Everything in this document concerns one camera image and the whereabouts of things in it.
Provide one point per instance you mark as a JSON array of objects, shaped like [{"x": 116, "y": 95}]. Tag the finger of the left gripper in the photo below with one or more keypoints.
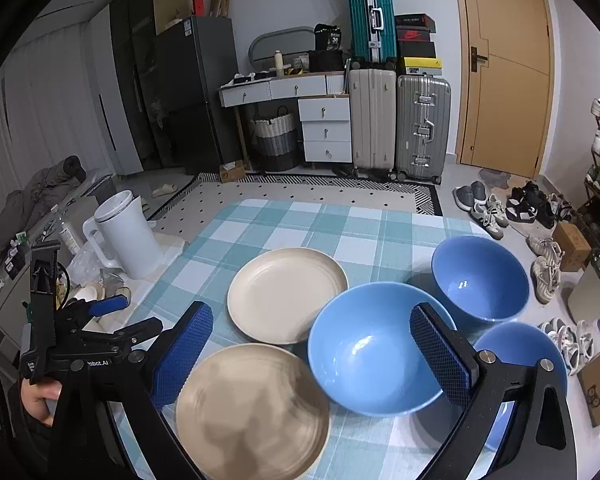
[
  {"x": 115, "y": 303},
  {"x": 138, "y": 332}
]

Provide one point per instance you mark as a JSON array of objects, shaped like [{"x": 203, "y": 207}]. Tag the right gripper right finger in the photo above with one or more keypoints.
[{"x": 538, "y": 441}]

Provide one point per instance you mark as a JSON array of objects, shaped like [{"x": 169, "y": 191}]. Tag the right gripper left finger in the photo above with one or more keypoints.
[{"x": 150, "y": 378}]

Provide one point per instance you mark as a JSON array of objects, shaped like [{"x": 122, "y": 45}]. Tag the cream plate front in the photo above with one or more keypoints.
[{"x": 252, "y": 411}]

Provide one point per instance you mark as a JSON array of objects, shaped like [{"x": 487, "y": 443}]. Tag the cream plate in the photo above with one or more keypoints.
[
  {"x": 252, "y": 411},
  {"x": 276, "y": 297}
]

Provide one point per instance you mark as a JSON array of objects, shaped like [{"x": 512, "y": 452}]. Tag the blue bowl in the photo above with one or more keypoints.
[
  {"x": 520, "y": 344},
  {"x": 361, "y": 351},
  {"x": 482, "y": 281}
]

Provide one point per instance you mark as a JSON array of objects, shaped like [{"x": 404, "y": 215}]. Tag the blue bowl back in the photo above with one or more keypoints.
[{"x": 482, "y": 281}]

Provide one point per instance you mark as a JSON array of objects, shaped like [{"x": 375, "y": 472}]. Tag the person's left hand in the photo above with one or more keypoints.
[{"x": 34, "y": 398}]

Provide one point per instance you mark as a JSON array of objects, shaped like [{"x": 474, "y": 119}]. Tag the white electric kettle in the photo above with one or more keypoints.
[{"x": 121, "y": 236}]

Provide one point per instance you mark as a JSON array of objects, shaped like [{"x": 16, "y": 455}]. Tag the white trash bin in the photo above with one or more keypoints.
[{"x": 584, "y": 300}]

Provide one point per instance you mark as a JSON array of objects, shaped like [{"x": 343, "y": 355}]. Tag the small brown cardboard box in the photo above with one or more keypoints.
[{"x": 574, "y": 246}]

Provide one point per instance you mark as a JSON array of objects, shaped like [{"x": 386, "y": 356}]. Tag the teal checked tablecloth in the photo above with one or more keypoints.
[{"x": 370, "y": 245}]

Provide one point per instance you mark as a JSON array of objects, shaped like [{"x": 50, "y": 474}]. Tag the woven laundry basket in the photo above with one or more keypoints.
[{"x": 277, "y": 140}]

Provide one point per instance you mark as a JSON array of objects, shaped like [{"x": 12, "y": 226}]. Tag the grey slippers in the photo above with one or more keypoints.
[{"x": 468, "y": 196}]

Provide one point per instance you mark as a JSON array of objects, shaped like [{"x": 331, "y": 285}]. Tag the black refrigerator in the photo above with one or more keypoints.
[{"x": 194, "y": 59}]

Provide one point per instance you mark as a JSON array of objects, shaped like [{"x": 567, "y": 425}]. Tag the white drawer desk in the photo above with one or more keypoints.
[{"x": 323, "y": 110}]

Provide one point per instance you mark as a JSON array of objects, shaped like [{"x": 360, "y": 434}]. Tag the beige suitcase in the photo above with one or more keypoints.
[{"x": 373, "y": 118}]

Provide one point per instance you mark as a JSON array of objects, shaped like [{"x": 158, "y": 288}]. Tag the oval mirror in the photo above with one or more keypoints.
[{"x": 290, "y": 42}]

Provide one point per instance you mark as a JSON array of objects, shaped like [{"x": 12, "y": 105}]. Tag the silver suitcase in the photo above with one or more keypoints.
[{"x": 423, "y": 110}]

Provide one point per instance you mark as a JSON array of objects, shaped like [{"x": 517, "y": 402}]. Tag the teal suitcase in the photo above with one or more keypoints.
[{"x": 373, "y": 30}]

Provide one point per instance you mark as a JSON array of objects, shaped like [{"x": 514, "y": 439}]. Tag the stack of shoe boxes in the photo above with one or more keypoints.
[{"x": 417, "y": 53}]

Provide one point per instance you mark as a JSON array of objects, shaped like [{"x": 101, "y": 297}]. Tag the wooden door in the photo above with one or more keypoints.
[{"x": 506, "y": 85}]

